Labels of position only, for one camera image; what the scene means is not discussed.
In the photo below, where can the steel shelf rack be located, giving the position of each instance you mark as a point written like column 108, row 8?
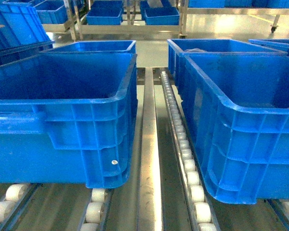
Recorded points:
column 152, row 199

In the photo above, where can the blue bin behind right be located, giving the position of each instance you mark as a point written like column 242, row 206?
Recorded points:
column 178, row 48

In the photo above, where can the blue bin behind left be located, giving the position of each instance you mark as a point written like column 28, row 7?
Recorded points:
column 113, row 46

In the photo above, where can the large blue bin left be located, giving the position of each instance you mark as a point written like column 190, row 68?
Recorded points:
column 68, row 118

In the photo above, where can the large blue bin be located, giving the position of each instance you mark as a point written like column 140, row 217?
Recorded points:
column 68, row 118
column 237, row 111

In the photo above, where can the large blue bin right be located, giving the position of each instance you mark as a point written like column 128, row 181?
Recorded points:
column 237, row 111

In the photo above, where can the white roller track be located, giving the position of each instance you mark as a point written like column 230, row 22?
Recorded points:
column 199, row 208

